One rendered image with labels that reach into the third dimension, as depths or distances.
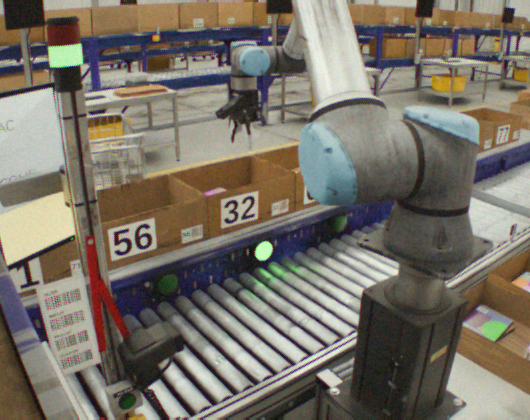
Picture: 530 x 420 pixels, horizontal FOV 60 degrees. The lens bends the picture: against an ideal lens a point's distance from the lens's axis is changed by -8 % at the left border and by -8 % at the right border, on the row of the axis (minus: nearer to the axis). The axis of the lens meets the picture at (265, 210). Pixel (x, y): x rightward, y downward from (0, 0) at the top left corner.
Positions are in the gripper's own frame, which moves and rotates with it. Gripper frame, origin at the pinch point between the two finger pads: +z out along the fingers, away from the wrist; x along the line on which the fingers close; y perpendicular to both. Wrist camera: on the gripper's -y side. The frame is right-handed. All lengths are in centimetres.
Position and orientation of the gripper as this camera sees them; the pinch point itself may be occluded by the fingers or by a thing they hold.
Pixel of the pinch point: (239, 144)
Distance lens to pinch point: 179.1
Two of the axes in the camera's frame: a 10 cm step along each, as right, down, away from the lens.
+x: -6.0, -3.2, 7.4
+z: 0.0, 9.2, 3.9
